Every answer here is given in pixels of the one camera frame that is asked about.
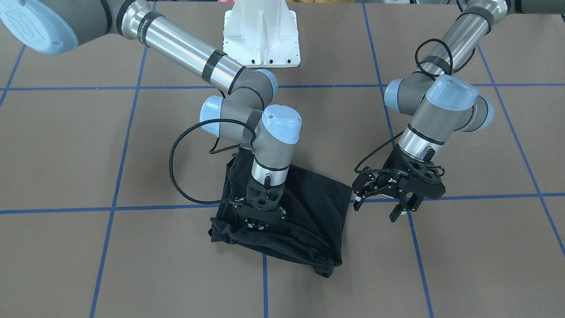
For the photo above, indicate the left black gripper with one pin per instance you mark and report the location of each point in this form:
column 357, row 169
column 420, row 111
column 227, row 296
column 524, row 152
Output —
column 383, row 182

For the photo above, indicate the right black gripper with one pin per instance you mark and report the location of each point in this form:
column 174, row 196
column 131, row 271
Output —
column 252, row 224

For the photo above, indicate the black t-shirt with logo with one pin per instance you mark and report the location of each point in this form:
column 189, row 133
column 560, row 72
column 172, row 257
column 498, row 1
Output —
column 311, row 233

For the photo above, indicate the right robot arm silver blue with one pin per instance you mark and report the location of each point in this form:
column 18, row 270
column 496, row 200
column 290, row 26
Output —
column 242, row 111

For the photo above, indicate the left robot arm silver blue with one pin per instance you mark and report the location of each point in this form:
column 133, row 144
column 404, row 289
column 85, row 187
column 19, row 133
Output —
column 439, row 104

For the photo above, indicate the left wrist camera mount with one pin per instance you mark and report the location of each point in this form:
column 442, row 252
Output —
column 424, row 180

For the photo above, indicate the white camera mast post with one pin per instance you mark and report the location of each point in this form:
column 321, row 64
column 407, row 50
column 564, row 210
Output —
column 262, row 33

